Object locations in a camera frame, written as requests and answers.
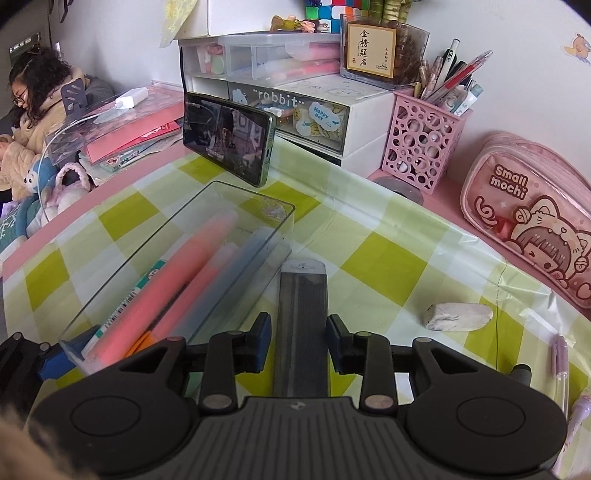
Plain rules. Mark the white storage box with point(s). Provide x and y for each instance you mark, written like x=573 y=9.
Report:
x=249 y=16

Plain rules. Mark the clear plastic document case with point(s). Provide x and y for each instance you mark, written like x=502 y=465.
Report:
x=152 y=99

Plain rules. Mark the pink red folder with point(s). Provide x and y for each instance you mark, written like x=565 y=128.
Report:
x=134 y=131

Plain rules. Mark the white charger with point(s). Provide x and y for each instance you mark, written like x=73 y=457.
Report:
x=131 y=98

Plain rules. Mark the small clear drawer unit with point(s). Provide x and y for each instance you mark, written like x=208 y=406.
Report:
x=203 y=57

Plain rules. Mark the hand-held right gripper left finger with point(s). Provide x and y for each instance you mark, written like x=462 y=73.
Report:
x=262 y=344

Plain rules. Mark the yellow figurine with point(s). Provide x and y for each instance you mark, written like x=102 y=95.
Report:
x=295 y=24

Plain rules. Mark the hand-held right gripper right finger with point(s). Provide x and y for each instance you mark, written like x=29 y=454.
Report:
x=336 y=344

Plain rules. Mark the bunch of pens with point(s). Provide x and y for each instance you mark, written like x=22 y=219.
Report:
x=450 y=74

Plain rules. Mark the lucky bamboo plant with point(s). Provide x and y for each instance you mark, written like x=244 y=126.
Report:
x=392 y=8

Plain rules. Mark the smartphone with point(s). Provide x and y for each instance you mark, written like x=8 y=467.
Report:
x=226 y=138

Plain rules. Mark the pink highlighter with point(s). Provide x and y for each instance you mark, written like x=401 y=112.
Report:
x=184 y=258

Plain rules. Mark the grey pencil lead case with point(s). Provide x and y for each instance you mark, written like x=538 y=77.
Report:
x=302 y=323

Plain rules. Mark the blue plush toy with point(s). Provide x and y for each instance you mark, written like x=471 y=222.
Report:
x=37 y=177

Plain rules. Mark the metal desk grommet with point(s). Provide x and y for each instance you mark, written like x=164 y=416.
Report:
x=399 y=190

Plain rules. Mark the purple cartoon pen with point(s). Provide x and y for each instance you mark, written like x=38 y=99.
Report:
x=581 y=410

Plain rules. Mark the illustrated booklet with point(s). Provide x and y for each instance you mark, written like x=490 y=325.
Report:
x=124 y=157

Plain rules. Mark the white eraser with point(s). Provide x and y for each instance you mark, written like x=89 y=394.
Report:
x=457 y=316

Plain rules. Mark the green white glue stick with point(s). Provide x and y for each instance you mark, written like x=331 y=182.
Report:
x=124 y=304

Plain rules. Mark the orange highlighter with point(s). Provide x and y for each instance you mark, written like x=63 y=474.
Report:
x=143 y=344

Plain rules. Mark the light blue marker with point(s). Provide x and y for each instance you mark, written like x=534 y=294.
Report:
x=249 y=263

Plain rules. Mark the purple mechanical pencil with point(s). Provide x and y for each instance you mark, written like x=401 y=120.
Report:
x=560 y=369

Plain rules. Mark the white drawer organizer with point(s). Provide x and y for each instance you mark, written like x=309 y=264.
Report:
x=364 y=124

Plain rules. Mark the yellow print plastic sheet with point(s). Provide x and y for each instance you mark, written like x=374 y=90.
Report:
x=182 y=16

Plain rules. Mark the yellow duck wall sticker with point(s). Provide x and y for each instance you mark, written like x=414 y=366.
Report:
x=577 y=46

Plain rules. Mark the clear plastic organizer box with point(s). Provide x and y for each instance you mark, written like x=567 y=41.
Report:
x=258 y=217

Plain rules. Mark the clear lidded storage box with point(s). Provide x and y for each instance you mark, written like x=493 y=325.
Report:
x=277 y=60

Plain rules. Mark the grey phone stand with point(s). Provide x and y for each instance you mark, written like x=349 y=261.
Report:
x=74 y=97

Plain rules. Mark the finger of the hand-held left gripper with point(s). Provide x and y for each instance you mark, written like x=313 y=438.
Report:
x=57 y=360

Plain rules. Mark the pink cartoon pencil case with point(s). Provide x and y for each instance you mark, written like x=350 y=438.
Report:
x=531 y=217

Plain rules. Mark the pink perforated pen basket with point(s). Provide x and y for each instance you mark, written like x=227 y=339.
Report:
x=422 y=143

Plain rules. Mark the colourful puzzle cube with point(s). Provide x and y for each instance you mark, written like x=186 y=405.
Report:
x=339 y=9

